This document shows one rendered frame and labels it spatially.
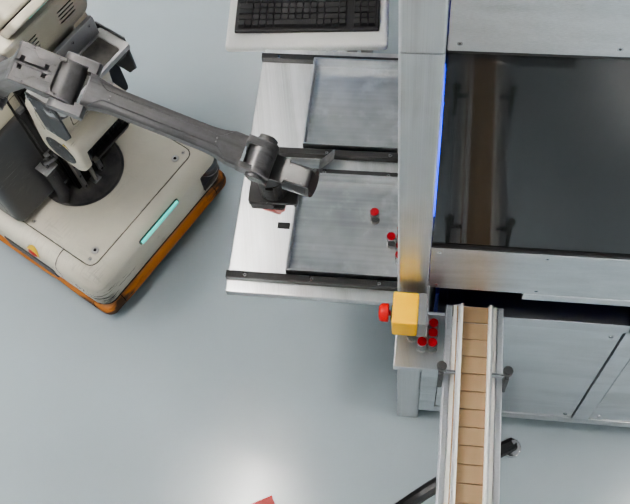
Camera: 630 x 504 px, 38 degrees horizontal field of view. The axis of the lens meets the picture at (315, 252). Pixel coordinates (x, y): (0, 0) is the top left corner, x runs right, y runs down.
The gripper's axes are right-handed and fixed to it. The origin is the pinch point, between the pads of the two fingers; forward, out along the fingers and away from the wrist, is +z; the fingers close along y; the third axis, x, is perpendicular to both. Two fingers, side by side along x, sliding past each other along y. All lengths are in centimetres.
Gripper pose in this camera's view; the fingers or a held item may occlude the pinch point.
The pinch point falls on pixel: (279, 209)
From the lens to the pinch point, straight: 197.6
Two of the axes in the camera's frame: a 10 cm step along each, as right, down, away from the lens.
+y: 9.9, 0.6, -1.2
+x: 1.1, -9.0, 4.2
